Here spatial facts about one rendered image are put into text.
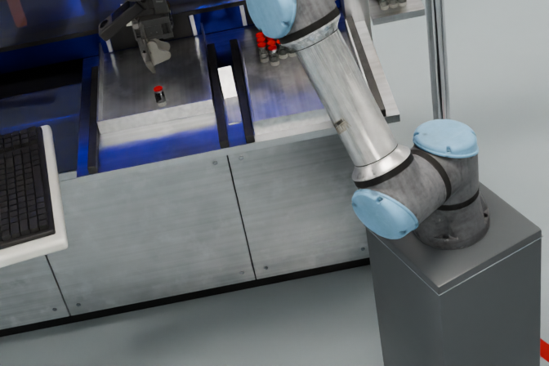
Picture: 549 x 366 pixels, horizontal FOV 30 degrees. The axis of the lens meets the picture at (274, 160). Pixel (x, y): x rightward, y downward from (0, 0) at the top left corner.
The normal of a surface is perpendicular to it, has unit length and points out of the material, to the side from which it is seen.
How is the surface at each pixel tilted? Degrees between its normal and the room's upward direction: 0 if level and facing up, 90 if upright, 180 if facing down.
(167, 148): 0
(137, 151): 0
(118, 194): 90
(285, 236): 90
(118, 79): 0
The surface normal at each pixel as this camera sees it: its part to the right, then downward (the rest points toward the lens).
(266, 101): -0.15, -0.77
